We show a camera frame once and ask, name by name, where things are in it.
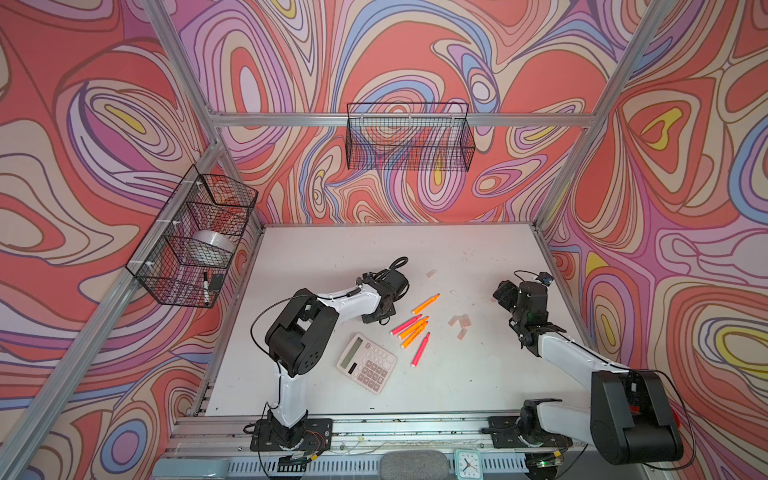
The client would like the orange pen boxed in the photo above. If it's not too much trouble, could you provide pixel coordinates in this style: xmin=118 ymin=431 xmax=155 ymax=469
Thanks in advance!
xmin=401 ymin=322 xmax=428 ymax=349
xmin=411 ymin=294 xmax=440 ymax=315
xmin=399 ymin=317 xmax=428 ymax=340

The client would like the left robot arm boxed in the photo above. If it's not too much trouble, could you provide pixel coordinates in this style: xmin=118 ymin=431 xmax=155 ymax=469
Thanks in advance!
xmin=264 ymin=263 xmax=409 ymax=429

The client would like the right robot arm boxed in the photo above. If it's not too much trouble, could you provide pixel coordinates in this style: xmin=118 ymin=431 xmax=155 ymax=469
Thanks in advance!
xmin=493 ymin=277 xmax=684 ymax=465

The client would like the pink pen left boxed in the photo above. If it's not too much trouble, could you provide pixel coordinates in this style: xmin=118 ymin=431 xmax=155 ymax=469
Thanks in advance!
xmin=390 ymin=314 xmax=422 ymax=336

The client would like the pink pen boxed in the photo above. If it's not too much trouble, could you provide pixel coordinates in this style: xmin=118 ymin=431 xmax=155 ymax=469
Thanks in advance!
xmin=411 ymin=332 xmax=431 ymax=368
xmin=390 ymin=314 xmax=422 ymax=336

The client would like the pink pen lower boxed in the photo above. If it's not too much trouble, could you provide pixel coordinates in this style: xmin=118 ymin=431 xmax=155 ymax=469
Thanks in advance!
xmin=411 ymin=332 xmax=431 ymax=368

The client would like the pink calculator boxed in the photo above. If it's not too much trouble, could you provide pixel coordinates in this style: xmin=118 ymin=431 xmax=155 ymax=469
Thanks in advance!
xmin=336 ymin=333 xmax=397 ymax=395

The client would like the small white clock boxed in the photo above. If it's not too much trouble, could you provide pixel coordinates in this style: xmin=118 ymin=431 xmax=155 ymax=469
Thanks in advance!
xmin=454 ymin=450 xmax=484 ymax=480

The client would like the grey padded cushion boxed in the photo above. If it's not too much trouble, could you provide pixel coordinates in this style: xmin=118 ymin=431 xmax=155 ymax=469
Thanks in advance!
xmin=379 ymin=450 xmax=450 ymax=480

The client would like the black marker in basket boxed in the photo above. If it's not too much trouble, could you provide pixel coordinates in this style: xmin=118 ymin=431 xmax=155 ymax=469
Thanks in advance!
xmin=202 ymin=271 xmax=211 ymax=307

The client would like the silver tape roll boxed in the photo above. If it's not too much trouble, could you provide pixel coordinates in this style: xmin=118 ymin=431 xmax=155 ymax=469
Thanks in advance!
xmin=187 ymin=230 xmax=235 ymax=266

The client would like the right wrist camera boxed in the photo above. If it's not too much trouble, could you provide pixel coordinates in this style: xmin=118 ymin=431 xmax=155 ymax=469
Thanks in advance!
xmin=538 ymin=272 xmax=554 ymax=286

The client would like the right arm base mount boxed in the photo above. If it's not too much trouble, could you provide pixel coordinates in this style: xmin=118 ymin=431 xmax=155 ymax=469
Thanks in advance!
xmin=480 ymin=415 xmax=573 ymax=450

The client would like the black wire basket back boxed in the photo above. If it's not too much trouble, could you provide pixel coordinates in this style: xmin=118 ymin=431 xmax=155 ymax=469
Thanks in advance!
xmin=345 ymin=101 xmax=476 ymax=172

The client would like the black wire basket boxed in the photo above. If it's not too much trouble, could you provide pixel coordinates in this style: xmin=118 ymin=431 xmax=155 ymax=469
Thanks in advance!
xmin=345 ymin=101 xmax=476 ymax=172
xmin=125 ymin=166 xmax=258 ymax=309

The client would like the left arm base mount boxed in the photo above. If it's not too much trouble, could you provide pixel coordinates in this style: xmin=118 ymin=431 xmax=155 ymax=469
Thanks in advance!
xmin=250 ymin=417 xmax=333 ymax=453

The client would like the black wire basket left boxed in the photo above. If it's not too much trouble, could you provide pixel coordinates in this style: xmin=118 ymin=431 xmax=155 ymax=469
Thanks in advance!
xmin=125 ymin=166 xmax=258 ymax=309

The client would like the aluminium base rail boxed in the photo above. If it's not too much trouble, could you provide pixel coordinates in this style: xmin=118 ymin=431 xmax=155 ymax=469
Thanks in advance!
xmin=164 ymin=410 xmax=584 ymax=458

